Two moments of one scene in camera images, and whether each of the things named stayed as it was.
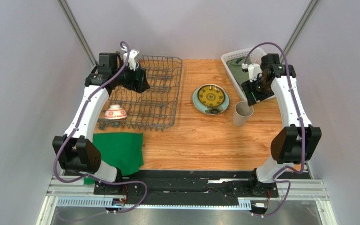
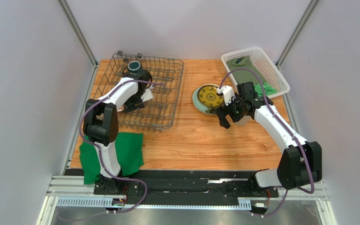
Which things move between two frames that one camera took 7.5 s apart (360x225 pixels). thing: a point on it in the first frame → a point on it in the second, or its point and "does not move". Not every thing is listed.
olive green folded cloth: [236, 68] does not move
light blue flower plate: [211, 110] does not move
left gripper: [141, 84] → [129, 106]
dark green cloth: [123, 150] does not move
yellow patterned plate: [211, 95] does not move
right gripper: [251, 91] → [228, 108]
